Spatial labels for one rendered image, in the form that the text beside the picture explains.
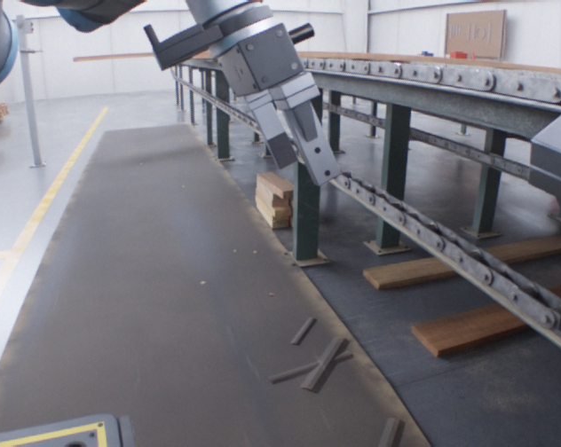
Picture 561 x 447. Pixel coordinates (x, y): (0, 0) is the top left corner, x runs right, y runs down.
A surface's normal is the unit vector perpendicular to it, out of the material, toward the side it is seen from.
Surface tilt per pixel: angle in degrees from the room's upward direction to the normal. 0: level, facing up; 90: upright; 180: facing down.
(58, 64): 90
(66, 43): 87
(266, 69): 82
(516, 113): 90
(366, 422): 0
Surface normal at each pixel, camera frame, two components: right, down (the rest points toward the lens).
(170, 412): 0.00, -0.93
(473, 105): -0.95, 0.11
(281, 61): 0.27, 0.23
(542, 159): -0.82, 0.52
